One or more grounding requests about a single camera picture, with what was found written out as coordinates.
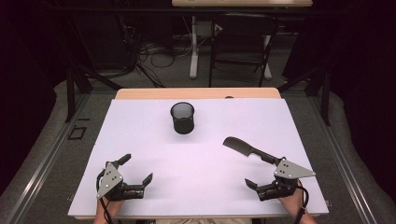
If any person's left hand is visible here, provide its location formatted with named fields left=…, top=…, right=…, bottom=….
left=94, top=189, right=138, bottom=220

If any person's right hand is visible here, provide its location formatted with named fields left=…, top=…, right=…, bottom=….
left=277, top=186, right=308, bottom=217

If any light wooden table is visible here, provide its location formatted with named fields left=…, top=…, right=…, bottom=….
left=114, top=87, right=282, bottom=101

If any beige background desk top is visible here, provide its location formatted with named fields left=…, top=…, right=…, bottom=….
left=171, top=0, right=314, bottom=8

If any tangle of floor cables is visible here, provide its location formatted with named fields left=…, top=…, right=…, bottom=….
left=120, top=15, right=194, bottom=89

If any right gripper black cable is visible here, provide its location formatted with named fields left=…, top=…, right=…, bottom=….
left=292, top=181, right=310, bottom=224

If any black folding chair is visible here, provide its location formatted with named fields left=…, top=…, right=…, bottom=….
left=207, top=12, right=278, bottom=89

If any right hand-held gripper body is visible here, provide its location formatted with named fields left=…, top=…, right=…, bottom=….
left=256, top=157, right=317, bottom=203

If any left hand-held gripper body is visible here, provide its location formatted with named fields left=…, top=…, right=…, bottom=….
left=95, top=161, right=146, bottom=203

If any white foam board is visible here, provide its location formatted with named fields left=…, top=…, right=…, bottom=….
left=67, top=98, right=330, bottom=217

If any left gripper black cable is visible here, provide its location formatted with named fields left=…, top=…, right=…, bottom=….
left=95, top=169, right=116, bottom=224

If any black metal frame stand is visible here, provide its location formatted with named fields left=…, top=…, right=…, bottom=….
left=276, top=63, right=332, bottom=127
left=64, top=18, right=124, bottom=124

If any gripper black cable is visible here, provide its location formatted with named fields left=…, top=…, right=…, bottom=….
left=292, top=181, right=310, bottom=224
left=95, top=169, right=116, bottom=224

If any white desk leg frame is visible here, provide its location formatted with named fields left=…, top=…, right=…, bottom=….
left=189, top=15, right=274, bottom=80

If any grey metal floor rail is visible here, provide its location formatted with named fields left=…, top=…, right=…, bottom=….
left=306, top=92, right=379, bottom=224
left=3, top=92, right=92, bottom=224

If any black mesh pen holder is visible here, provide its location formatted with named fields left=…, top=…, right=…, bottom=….
left=169, top=102, right=196, bottom=135

